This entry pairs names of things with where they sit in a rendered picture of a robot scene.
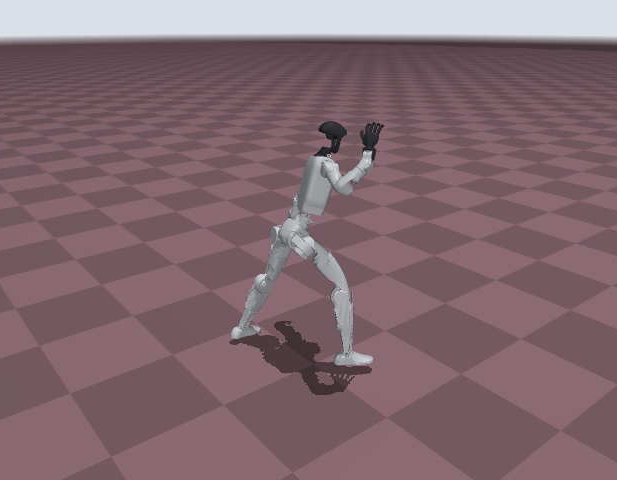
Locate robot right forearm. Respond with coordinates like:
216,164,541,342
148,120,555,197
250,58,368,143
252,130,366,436
335,150,374,188

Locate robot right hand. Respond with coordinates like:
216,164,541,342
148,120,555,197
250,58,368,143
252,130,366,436
360,122,384,161

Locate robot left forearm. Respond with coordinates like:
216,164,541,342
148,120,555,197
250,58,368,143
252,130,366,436
288,192,301,219

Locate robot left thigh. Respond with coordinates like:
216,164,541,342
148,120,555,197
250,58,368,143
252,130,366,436
255,225,292,293

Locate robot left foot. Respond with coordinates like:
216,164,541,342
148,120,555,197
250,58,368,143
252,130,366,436
230,325,261,339

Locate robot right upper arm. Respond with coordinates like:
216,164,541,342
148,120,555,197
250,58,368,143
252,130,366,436
321,161,353,196

